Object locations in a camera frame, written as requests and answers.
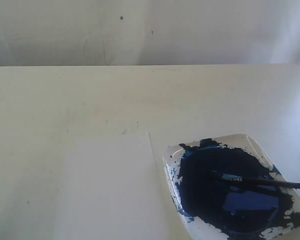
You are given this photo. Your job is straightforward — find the black paintbrush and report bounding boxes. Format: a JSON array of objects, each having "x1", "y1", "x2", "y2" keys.
[{"x1": 206, "y1": 170, "x2": 300, "y2": 189}]

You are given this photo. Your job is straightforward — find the white square paint dish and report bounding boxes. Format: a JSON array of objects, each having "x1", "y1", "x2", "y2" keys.
[{"x1": 163, "y1": 134, "x2": 300, "y2": 240}]

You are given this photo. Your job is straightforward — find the white paper sheet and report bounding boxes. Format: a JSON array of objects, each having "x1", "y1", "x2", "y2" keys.
[{"x1": 53, "y1": 132, "x2": 170, "y2": 240}]

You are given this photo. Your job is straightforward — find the white backdrop cloth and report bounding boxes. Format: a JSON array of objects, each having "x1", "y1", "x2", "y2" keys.
[{"x1": 0, "y1": 0, "x2": 300, "y2": 66}]

